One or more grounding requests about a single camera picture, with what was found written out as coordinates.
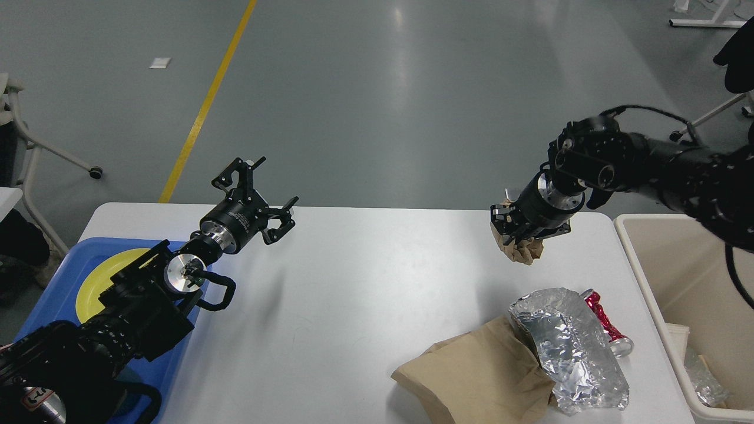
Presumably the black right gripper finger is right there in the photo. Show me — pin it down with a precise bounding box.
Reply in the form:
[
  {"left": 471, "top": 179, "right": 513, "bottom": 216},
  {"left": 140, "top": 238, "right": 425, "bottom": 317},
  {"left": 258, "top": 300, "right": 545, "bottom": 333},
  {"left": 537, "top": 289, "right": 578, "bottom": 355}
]
[
  {"left": 490, "top": 200, "right": 519, "bottom": 247},
  {"left": 531, "top": 223, "right": 571, "bottom": 240}
]

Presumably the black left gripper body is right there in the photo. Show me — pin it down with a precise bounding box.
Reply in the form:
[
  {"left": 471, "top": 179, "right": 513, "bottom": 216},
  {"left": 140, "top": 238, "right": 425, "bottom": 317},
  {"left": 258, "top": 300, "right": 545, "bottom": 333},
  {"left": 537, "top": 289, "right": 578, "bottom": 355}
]
[{"left": 199, "top": 199, "right": 273, "bottom": 254}]

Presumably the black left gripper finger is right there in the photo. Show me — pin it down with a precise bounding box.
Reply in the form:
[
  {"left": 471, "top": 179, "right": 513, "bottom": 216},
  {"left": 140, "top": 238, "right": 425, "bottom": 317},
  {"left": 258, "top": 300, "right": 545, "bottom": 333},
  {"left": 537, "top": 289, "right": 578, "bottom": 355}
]
[
  {"left": 211, "top": 157, "right": 266, "bottom": 204},
  {"left": 259, "top": 197, "right": 299, "bottom": 245}
]

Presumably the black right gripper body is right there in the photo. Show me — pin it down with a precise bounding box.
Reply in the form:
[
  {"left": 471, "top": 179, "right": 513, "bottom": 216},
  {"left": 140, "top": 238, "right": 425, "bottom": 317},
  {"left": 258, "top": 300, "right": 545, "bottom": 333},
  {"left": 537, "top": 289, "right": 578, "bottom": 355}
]
[{"left": 512, "top": 171, "right": 585, "bottom": 239}]

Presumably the brown paper ball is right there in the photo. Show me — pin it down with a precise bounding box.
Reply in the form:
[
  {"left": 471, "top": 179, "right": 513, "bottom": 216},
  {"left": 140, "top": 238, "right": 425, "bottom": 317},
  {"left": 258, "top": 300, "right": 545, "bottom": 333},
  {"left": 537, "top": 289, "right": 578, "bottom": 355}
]
[{"left": 490, "top": 224, "right": 544, "bottom": 266}]

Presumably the silver foil wrapper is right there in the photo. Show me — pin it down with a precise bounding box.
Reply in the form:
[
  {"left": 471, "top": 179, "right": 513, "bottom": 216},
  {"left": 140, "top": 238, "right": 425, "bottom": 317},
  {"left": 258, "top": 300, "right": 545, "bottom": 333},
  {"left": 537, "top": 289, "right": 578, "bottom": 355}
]
[{"left": 508, "top": 287, "right": 630, "bottom": 416}]

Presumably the red wrapper piece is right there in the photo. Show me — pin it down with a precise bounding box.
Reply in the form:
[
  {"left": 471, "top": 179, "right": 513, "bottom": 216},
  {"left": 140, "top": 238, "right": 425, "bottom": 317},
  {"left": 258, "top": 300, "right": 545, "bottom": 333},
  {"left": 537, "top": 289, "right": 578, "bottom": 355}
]
[{"left": 581, "top": 288, "right": 634, "bottom": 359}]

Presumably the white paper cup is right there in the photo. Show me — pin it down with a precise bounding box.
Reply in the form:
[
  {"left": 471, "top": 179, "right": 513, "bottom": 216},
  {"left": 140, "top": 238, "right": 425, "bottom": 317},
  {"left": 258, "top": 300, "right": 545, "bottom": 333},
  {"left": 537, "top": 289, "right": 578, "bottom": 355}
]
[{"left": 665, "top": 323, "right": 690, "bottom": 360}]

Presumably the yellow plastic plate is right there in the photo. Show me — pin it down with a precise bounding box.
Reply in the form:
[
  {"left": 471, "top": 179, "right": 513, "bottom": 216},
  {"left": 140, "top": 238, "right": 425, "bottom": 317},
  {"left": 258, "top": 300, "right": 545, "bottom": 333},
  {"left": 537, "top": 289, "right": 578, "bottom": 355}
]
[{"left": 75, "top": 248, "right": 148, "bottom": 324}]

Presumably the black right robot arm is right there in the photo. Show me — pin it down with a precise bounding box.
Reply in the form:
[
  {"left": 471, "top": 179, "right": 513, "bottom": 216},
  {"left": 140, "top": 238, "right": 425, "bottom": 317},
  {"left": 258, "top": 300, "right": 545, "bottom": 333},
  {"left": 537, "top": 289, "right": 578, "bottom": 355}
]
[{"left": 490, "top": 105, "right": 753, "bottom": 306}]

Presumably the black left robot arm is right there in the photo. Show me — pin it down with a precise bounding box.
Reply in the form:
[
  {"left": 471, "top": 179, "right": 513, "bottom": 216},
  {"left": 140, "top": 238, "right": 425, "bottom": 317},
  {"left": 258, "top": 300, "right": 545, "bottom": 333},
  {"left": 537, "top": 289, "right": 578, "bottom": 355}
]
[{"left": 1, "top": 157, "right": 298, "bottom": 423}]

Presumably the beige plastic bin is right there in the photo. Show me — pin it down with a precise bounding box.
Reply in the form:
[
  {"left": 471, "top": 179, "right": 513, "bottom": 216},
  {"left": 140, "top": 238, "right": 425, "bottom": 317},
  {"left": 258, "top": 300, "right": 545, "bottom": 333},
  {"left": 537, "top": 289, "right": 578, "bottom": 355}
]
[{"left": 614, "top": 214, "right": 753, "bottom": 423}]

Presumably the brown paper bag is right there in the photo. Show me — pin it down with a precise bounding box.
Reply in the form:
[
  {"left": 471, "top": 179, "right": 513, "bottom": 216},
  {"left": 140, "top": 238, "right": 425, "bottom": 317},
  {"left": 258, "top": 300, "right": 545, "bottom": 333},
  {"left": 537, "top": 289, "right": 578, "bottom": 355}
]
[{"left": 392, "top": 316, "right": 554, "bottom": 423}]

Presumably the white side table edge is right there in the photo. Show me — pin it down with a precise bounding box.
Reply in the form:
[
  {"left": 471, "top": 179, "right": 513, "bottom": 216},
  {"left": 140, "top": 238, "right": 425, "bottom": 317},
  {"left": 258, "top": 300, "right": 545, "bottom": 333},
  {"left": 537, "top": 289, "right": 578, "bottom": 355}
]
[{"left": 0, "top": 186, "right": 22, "bottom": 221}]

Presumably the crumpled clear plastic wrap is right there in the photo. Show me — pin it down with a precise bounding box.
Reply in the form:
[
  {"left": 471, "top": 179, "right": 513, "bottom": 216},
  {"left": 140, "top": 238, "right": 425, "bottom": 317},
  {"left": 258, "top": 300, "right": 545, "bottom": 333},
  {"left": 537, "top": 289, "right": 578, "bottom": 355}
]
[{"left": 684, "top": 347, "right": 732, "bottom": 408}]

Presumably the white office chair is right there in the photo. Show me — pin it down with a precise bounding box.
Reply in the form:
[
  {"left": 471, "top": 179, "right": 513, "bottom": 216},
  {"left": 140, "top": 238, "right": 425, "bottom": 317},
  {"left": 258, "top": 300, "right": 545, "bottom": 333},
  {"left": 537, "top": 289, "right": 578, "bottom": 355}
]
[{"left": 2, "top": 72, "right": 104, "bottom": 257}]

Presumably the right side office chair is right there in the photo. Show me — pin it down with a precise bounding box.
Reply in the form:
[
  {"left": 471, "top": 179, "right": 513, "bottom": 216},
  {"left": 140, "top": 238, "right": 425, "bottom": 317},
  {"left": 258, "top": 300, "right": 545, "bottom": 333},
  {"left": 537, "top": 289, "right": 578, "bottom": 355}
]
[{"left": 669, "top": 17, "right": 753, "bottom": 145}]

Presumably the white desk frame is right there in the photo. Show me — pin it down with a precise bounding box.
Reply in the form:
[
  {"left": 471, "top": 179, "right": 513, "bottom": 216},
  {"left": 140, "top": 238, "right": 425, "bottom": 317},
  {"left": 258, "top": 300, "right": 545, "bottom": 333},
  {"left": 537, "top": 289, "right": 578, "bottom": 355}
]
[{"left": 668, "top": 1, "right": 753, "bottom": 29}]

